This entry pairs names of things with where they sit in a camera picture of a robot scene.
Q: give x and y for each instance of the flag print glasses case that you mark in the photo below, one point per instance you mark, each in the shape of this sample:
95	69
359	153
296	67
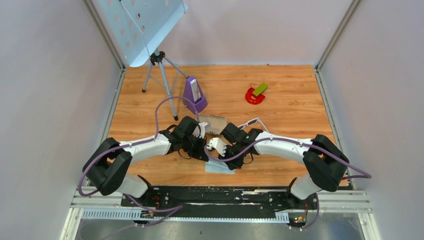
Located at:
217	123

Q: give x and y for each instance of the red horseshoe magnet toy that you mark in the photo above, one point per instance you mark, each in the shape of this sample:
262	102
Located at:
253	99

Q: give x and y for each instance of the white frame sunglasses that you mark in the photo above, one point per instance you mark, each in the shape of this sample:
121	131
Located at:
251	122

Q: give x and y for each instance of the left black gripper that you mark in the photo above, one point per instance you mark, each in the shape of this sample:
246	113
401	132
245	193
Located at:
200	153

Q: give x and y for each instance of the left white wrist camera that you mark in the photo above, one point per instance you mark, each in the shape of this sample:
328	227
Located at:
204	128

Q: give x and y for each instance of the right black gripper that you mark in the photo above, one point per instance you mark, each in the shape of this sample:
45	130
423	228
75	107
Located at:
233	165

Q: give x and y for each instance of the green block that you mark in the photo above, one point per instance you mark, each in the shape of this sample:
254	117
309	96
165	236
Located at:
260	89

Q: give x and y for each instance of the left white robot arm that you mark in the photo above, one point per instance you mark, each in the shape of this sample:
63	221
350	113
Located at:
107	168

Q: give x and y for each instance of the blue perforated music stand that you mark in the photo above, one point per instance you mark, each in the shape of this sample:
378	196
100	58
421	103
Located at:
138	27

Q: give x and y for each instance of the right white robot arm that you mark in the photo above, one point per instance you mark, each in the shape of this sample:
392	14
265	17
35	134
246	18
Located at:
325	163

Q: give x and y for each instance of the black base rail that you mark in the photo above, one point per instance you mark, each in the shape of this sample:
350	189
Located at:
223	202

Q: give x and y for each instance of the purple metronome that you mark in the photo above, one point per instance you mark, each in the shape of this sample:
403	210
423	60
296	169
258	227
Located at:
194	99

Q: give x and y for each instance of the light blue cleaning cloth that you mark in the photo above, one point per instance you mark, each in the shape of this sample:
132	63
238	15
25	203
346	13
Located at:
218	167

